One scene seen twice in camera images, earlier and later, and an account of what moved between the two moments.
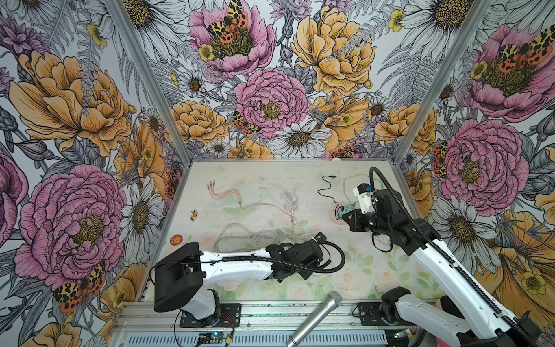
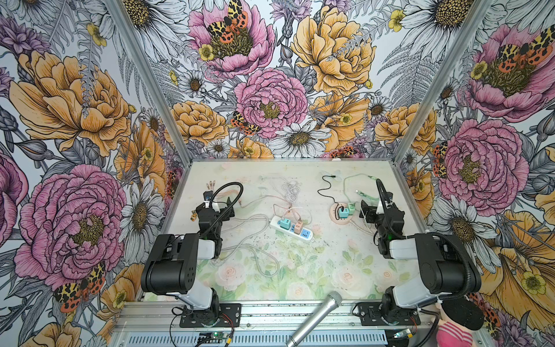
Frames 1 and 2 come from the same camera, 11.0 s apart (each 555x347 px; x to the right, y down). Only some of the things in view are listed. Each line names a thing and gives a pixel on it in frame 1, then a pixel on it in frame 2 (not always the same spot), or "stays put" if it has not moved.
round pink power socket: [334, 212] stays put
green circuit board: [215, 335] stays put
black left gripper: [304, 273] to [227, 215]
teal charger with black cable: [341, 212] stays put
